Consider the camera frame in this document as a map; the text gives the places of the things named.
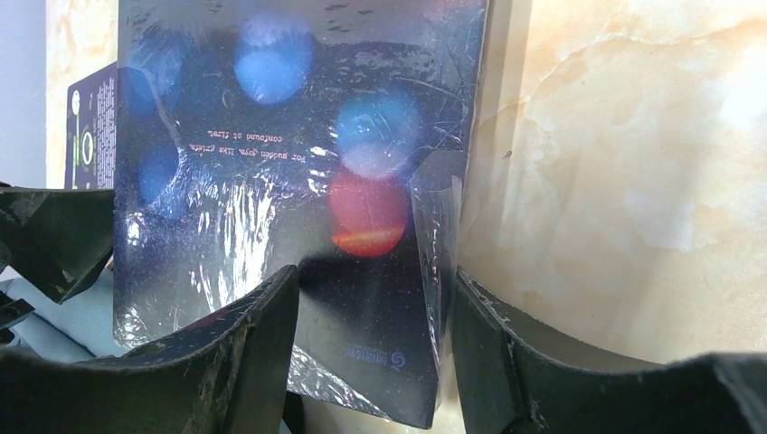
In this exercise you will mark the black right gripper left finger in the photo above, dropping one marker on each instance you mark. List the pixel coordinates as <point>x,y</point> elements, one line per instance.
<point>224,373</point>

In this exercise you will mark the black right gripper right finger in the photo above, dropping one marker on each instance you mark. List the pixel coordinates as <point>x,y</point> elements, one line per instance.
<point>517,374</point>

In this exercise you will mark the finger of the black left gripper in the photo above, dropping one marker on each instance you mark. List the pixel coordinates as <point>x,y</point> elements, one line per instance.
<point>59,240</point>

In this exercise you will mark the blue grey backpack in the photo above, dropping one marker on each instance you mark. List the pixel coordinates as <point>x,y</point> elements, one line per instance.
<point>79,329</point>

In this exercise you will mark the dark blue paperback book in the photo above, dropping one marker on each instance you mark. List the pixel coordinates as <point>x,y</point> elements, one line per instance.
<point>327,135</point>

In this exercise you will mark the purple cover book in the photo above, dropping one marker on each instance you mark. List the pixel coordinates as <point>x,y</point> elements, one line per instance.
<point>91,132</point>

